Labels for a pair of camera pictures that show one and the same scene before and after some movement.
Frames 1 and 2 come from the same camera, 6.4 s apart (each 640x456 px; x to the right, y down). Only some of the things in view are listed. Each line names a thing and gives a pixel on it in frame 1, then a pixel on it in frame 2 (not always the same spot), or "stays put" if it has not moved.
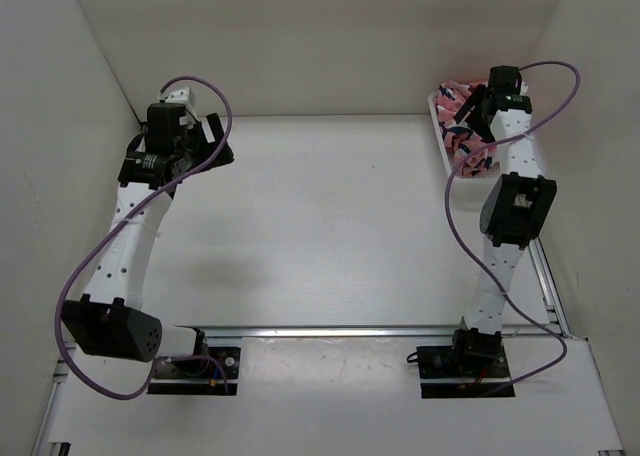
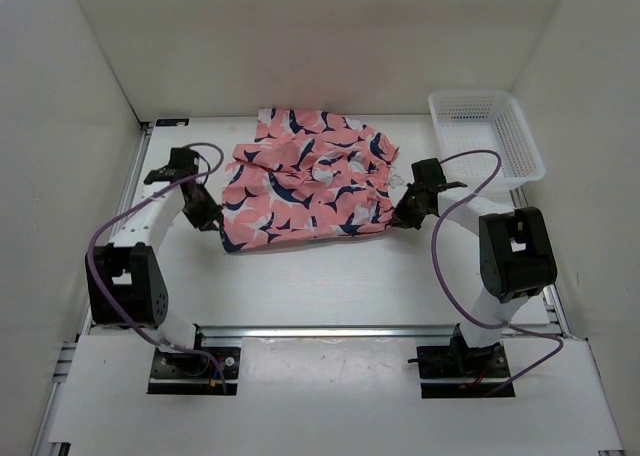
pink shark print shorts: (459, 139) → (307, 174)
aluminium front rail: (358, 332) stays put
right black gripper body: (479, 124) → (408, 211)
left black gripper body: (190, 147) → (203, 210)
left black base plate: (230, 358) stays put
